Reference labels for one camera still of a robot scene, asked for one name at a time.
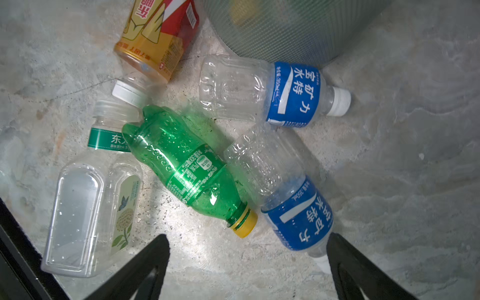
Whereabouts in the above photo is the blue label bottle white cap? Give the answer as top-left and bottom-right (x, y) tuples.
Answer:
(224, 123), (335, 275)

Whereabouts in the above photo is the clear bottle white cap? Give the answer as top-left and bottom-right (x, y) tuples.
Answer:
(41, 99), (143, 278)

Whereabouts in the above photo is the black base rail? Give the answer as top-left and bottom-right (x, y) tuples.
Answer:
(1, 201), (69, 300)

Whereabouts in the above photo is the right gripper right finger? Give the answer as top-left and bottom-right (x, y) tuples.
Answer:
(326, 233), (416, 300)

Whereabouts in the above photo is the orange juice bottle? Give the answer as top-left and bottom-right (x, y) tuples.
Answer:
(113, 0), (200, 96)

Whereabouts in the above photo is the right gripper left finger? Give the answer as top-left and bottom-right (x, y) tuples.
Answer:
(87, 234), (170, 300)

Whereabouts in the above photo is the grey bin with green liner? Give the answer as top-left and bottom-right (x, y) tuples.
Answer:
(201, 0), (391, 66)

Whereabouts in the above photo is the green soda bottle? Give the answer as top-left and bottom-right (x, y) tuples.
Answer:
(121, 105), (258, 238)

